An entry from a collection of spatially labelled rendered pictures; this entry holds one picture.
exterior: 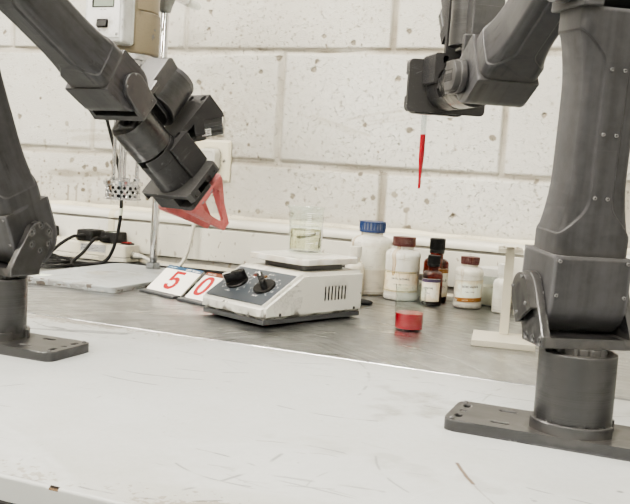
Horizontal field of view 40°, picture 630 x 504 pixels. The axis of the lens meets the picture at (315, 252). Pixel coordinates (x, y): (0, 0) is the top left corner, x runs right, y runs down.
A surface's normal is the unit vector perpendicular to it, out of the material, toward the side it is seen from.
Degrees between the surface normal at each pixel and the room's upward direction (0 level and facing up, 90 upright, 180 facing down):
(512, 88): 152
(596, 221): 94
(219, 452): 0
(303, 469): 0
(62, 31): 93
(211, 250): 90
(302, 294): 90
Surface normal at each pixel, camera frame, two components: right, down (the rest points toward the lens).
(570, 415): -0.33, 0.06
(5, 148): 0.84, 0.11
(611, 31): 0.15, 0.16
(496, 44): -0.94, -0.07
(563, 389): -0.52, 0.04
